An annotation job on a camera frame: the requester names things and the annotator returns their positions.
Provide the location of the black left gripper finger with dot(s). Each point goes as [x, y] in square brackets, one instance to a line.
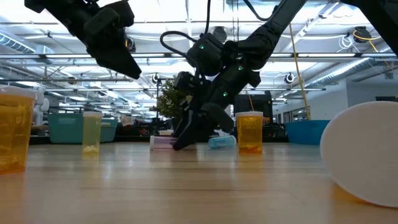
[118, 59]

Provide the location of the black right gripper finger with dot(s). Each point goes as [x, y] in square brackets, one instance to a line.
[192, 130]
[184, 119]

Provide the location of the blue pill bottle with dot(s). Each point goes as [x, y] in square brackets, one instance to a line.
[222, 142]

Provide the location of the purple pill bottle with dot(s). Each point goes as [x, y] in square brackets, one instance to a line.
[161, 143]

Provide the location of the yellow-green pill bottle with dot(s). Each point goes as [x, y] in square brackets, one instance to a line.
[91, 130]

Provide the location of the large amber pill bottle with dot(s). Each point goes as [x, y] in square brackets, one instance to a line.
[14, 133]
[360, 152]

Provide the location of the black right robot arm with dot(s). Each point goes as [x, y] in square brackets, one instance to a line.
[273, 31]

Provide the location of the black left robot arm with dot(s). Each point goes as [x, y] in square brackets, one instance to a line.
[62, 12]

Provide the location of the teal plastic bin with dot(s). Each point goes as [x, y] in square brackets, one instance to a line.
[65, 127]

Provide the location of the blue plastic bin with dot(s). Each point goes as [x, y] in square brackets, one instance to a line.
[304, 132]

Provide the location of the artificial plant in black pot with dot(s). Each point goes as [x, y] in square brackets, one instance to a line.
[168, 102]

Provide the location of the black monitor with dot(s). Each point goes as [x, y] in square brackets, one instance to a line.
[264, 104]

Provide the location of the white robot figure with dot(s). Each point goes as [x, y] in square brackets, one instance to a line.
[41, 105]

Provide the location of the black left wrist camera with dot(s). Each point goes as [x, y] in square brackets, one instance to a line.
[112, 18]

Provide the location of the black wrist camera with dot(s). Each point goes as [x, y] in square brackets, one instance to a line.
[205, 54]
[112, 18]

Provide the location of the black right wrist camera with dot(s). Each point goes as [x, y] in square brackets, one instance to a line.
[205, 54]

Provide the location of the black aluminium table frame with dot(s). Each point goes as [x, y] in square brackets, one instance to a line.
[130, 139]

